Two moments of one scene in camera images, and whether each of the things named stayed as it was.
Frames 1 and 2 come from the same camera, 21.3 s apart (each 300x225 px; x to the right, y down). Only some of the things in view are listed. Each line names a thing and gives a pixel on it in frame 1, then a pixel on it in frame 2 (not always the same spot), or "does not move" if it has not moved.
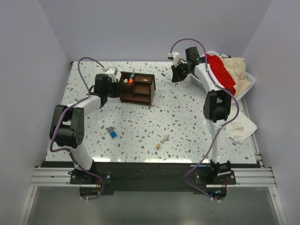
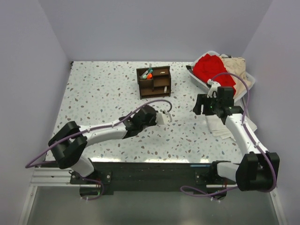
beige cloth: x=236 y=67 does not move
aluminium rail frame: x=257 y=177 does not move
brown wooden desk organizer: x=140 y=92 -> x=153 y=82
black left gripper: x=118 y=90 -> x=153 y=121
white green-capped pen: x=164 y=75 -> x=144 y=74
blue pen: x=200 y=166 does not move
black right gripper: x=176 y=77 -> x=200 y=100
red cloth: x=222 y=75 does not move
